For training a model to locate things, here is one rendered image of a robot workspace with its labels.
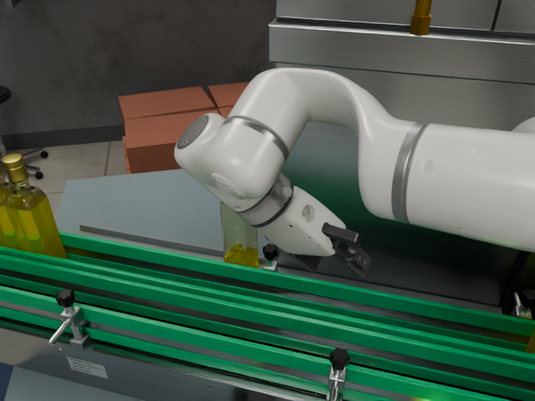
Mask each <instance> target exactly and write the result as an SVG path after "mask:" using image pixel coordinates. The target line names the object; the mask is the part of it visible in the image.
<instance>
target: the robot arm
mask: <svg viewBox="0 0 535 401"><path fill-rule="evenodd" d="M307 122H320V123H332V124H336V125H339V126H343V127H345V128H348V129H350V130H351V131H352V132H354V133H355V134H356V135H357V136H358V181H359V189H360V193H361V198H362V201H363V203H364V205H365V207H366V208H367V209H368V211H369V212H371V213H372V214H373V215H374V216H378V217H380V218H384V219H388V220H395V221H398V222H401V223H406V224H414V225H417V226H421V227H424V228H430V229H434V230H437V231H442V232H447V233H451V234H455V235H458V236H462V237H466V238H470V239H476V240H479V241H483V242H487V243H492V244H497V245H500V246H503V247H510V248H514V249H518V250H522V251H530V252H535V117H532V118H530V119H527V120H526V121H524V122H523V123H520V124H519V125H518V126H517V127H515V128H514V129H513V130H512V131H504V130H491V129H480V128H473V127H459V126H452V125H445V124H438V123H421V122H413V121H405V120H401V119H396V118H394V117H392V116H391V115H390V114H389V113H388V112H387V111H386V110H385V109H384V108H383V107H382V105H381V104H380V103H379V102H378V101H377V100H376V99H375V98H374V97H373V96H372V95H371V94H370V93H369V92H367V91H366V90H365V89H364V88H362V87H360V86H359V85H357V84H355V83H354V82H353V81H351V80H349V79H347V78H345V77H344V76H341V75H339V74H337V73H334V72H330V71H326V70H321V69H311V68H273V69H269V70H267V71H265V72H261V73H260V74H258V75H257V76H256V77H255V78H254V79H253V80H252V81H251V82H250V83H249V84H248V86H247V87H246V88H245V90H244V92H243V93H242V95H241V96H240V98H239V99H238V100H237V102H236V104H235V106H234V107H233V109H232V110H231V112H230V113H229V115H228V117H227V118H224V117H223V116H222V115H219V114H217V113H208V114H205V115H202V116H201V117H199V118H198V119H196V120H195V121H193V122H192V123H191V124H190V125H189V126H188V127H187V128H186V129H185V131H184V132H183V133H182V135H181V137H180V138H179V139H178V142H177V144H176V146H175V148H174V157H175V160H176V162H177V163H178V164H179V166H181V167H182V168H183V169H184V170H185V171H186V172H187V173H188V174H189V175H190V176H191V177H193V178H194V179H195V180H196V181H198V182H199V183H200V184H201V185H203V186H204V187H205V188H206V189H208V190H209V191H210V192H211V193H212V194H213V195H214V196H216V197H217V198H218V199H219V200H221V201H222V202H223V203H225V204H226V205H227V206H228V207H230V208H231V209H232V210H233V211H234V212H235V213H236V214H237V215H239V216H240V217H241V218H242V219H244V220H245V221H246V222H247V223H249V224H250V225H251V226H253V227H254V228H257V229H258V230H260V231H261V232H262V233H263V234H264V235H265V238H266V239H268V240H270V241H271V242H273V244H275V245H276V246H277V247H278V248H280V249H282V250H283V251H285V252H288V254H289V256H291V257H293V258H296V256H297V258H296V260H297V261H299V262H300V263H301V264H302V265H303V266H304V267H305V268H306V269H308V270H309V271H310V272H315V271H316V270H317V268H318V265H319V263H320V260H321V258H322V257H323V256H330V255H335V256H337V257H338V258H340V259H343V260H345V261H346V262H345V265H346V266H347V267H348V268H349V269H351V270H352V271H353V272H354V273H355V274H356V275H357V276H358V277H360V278H364V277H365V276H366V273H367V271H368V269H369V265H370V263H371V261H372V259H371V257H370V256H369V255H368V254H367V253H366V252H365V251H364V250H363V249H362V248H361V247H360V245H361V239H360V235H359V234H358V233H356V232H352V231H350V230H346V226H345V224H344V223H343V222H342V221H341V220H340V219H339V218H337V217H336V216H335V215H334V214H333V213H332V212H331V211H330V210H329V209H328V208H327V207H325V206H324V205H323V204H322V203H320V202H319V201H318V200H316V199H315V198H314V197H312V196H311V195H310V194H309V193H307V192H305V191H304V190H302V189H300V188H299V187H297V186H293V184H292V183H291V181H290V180H289V179H288V178H287V177H285V176H284V175H283V174H282V173H281V170H282V168H283V167H284V165H285V163H286V161H287V159H288V157H289V155H290V153H291V151H292V150H293V148H294V146H295V144H296V142H297V141H298V139H299V137H300V135H301V133H302V132H303V130H304V128H305V126H306V125H307ZM330 238H332V239H334V242H333V245H332V243H331V241H330ZM340 241H342V242H343V243H346V244H348V246H349V247H348V250H347V252H346V253H345V252H343V251H340V250H338V249H337V248H338V245H339V242H340Z"/></svg>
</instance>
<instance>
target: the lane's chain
mask: <svg viewBox="0 0 535 401"><path fill-rule="evenodd" d="M0 286H6V287H9V288H13V289H17V290H24V291H27V292H31V293H35V294H41V295H44V296H49V297H52V298H57V296H54V295H51V294H44V293H40V292H36V291H32V290H26V289H22V288H18V287H15V286H8V285H4V284H1V283H0ZM75 302H76V303H80V304H84V305H88V306H95V307H98V308H102V309H106V310H112V311H115V312H120V313H126V314H130V315H134V316H137V317H144V318H147V319H151V320H155V321H161V322H166V323H169V324H172V325H179V326H183V327H186V328H191V329H197V330H201V331H202V330H203V331H205V332H208V333H215V334H218V335H222V336H226V337H232V338H236V339H240V340H243V341H250V342H254V343H257V344H261V342H260V341H254V340H250V339H246V338H243V337H242V339H241V337H236V336H232V335H228V334H224V333H223V334H222V333H219V332H214V331H211V330H207V329H200V328H197V327H193V326H189V325H183V324H178V323H175V322H171V321H165V320H161V319H157V318H153V317H147V316H143V315H139V314H136V313H129V312H125V311H122V310H115V309H112V308H107V307H104V306H98V305H93V304H90V303H86V302H79V301H76V300H75ZM0 318H1V319H5V320H8V321H14V322H18V323H22V324H25V325H31V326H34V327H38V328H41V329H47V330H51V331H54V332H55V331H56V329H50V328H47V327H44V326H40V325H35V324H31V323H27V322H23V321H18V320H14V319H11V318H8V317H1V316H0ZM91 340H92V341H96V342H99V343H104V344H107V345H113V346H116V347H120V348H125V349H129V350H133V351H136V352H142V353H146V354H149V355H152V356H158V357H162V358H167V359H169V360H175V361H178V362H182V363H185V364H186V363H187V364H192V365H195V366H198V367H202V368H207V367H208V369H211V370H214V371H218V372H224V373H229V374H231V375H234V376H240V377H244V378H247V379H248V378H249V376H245V375H241V374H238V373H235V372H228V371H225V370H221V369H218V368H212V367H209V366H205V365H202V364H195V363H192V362H189V361H188V362H187V361H185V360H179V359H175V358H172V357H167V356H163V355H159V354H156V353H152V352H146V351H143V350H139V349H136V348H129V347H126V346H122V345H117V344H113V343H110V342H106V341H100V340H97V339H93V338H91ZM262 345H268V346H271V347H275V348H281V347H282V346H278V345H272V344H268V343H264V342H262ZM282 349H286V350H289V351H293V352H300V353H302V351H299V350H296V349H292V348H285V347H282ZM303 354H307V355H311V356H317V357H321V358H322V357H323V358H325V359H328V360H329V359H330V358H329V357H328V356H321V355H318V354H313V353H310V352H304V351H303ZM350 364H352V365H357V366H360V367H364V368H366V365H363V364H357V363H353V362H350ZM367 368H370V369H374V370H378V371H382V372H389V373H392V374H396V375H399V376H406V377H409V378H411V376H410V375H406V374H403V373H399V372H392V371H389V370H385V369H381V368H375V367H371V366H367ZM412 378H413V379H417V380H423V381H428V382H431V383H437V384H441V385H445V386H448V387H455V388H459V389H463V390H466V391H472V392H477V393H480V394H482V391H478V390H474V389H470V388H466V387H460V386H456V385H452V384H449V383H442V382H439V381H436V382H435V381H434V380H428V379H425V378H420V377H417V376H412ZM249 379H251V380H257V381H260V382H264V383H271V384H273V385H276V386H280V387H286V388H290V389H292V388H293V387H291V386H287V385H284V384H281V383H274V382H271V381H267V380H262V379H258V378H255V377H251V376H250V378H249ZM293 390H296V391H302V392H306V393H310V394H313V395H315V392H313V391H308V390H304V389H301V388H297V387H294V388H293ZM483 394H484V395H491V396H494V397H498V398H502V399H507V397H505V396H502V395H495V394H492V393H488V392H483ZM316 395H319V396H322V397H326V395H324V394H320V393H317V392H316ZM508 400H512V401H524V400H520V399H513V398H510V397H508Z"/></svg>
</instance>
